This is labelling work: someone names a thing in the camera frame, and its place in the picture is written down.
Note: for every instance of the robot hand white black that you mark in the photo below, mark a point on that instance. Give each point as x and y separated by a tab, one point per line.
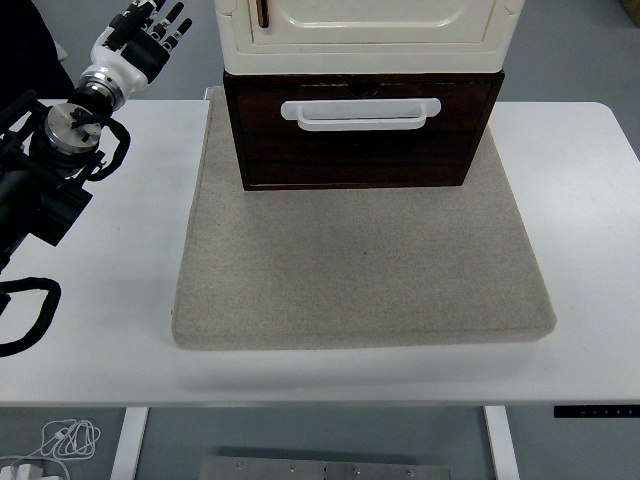
125	65

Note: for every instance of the dark wooden drawer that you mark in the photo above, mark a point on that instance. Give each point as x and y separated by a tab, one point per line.
260	120

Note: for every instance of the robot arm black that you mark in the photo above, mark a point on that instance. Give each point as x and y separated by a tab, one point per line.
50	200

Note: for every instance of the dark wooden drawer case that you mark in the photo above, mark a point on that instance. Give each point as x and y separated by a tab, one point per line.
350	160

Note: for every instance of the cream cabinet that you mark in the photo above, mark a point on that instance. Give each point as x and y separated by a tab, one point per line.
375	55

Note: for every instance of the person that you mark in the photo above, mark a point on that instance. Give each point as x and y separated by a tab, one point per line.
25	50

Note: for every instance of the beige grey mat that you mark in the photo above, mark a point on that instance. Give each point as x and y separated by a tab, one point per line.
350	275

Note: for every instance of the white table leg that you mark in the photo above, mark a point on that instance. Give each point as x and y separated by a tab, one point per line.
127	445
502	445

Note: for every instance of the white charger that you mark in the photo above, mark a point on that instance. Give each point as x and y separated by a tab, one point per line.
30	472

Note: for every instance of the brown cardboard box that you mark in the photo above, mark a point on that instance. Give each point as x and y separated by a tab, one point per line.
632	10

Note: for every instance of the black table control panel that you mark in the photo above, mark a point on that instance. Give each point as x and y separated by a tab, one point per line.
595	412

